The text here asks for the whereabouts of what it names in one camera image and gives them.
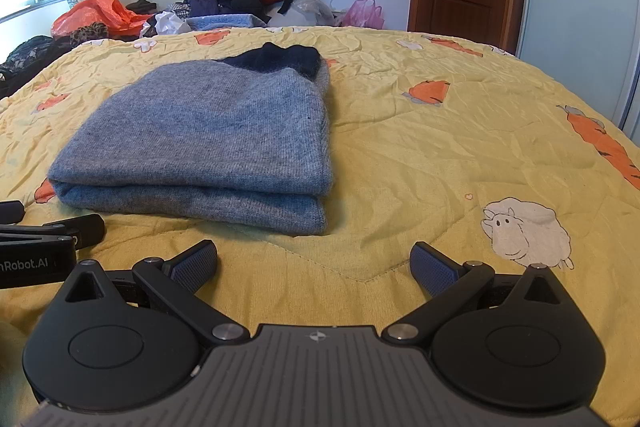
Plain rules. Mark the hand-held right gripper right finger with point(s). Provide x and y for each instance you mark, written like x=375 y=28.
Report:
x=430 y=269

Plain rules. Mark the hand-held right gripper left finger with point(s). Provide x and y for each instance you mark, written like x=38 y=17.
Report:
x=197 y=267

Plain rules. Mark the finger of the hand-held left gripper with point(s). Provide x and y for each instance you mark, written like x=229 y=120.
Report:
x=85 y=229
x=11 y=213

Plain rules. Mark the grey sweater with navy sleeves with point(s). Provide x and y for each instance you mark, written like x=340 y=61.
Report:
x=210 y=137

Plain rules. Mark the yellow printed quilt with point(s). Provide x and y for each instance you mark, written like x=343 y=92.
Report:
x=450 y=147

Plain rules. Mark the black lace garment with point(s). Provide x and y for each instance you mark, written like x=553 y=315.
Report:
x=25 y=62

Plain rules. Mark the leopard print cloth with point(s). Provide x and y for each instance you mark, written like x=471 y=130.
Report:
x=87 y=34

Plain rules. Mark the orange plastic bag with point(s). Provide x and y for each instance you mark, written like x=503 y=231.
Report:
x=95 y=14

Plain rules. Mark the white crumpled cloth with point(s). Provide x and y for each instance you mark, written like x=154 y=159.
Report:
x=167 y=26

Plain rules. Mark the dark brown garment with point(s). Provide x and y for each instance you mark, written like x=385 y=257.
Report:
x=141 y=5

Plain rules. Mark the light blue knit garment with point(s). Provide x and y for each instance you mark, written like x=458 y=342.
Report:
x=225 y=23

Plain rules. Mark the pink plastic bag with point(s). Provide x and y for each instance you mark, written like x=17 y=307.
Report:
x=365 y=14

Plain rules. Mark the clear plastic bag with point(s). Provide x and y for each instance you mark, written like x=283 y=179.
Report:
x=312 y=9

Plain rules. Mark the white wardrobe sliding door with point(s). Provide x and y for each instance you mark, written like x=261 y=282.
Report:
x=585 y=17

